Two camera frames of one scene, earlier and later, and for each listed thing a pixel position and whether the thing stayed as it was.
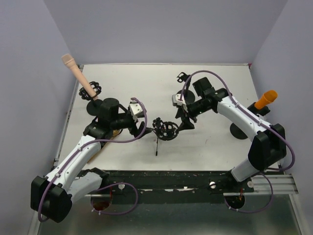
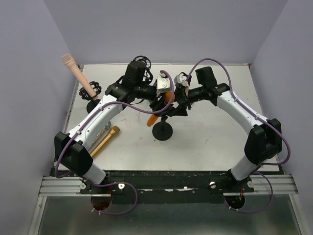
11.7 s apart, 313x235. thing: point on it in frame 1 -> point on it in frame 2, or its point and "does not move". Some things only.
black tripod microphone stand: [164, 130] -> [148, 76]
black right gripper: [186, 124] -> [181, 95]
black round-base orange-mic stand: [236, 132] -> [162, 130]
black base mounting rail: [174, 186] does not move
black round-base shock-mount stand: [94, 106] does not move
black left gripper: [134, 130] -> [170, 107]
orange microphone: [268, 97] -> [154, 117]
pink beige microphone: [68, 59] does not move
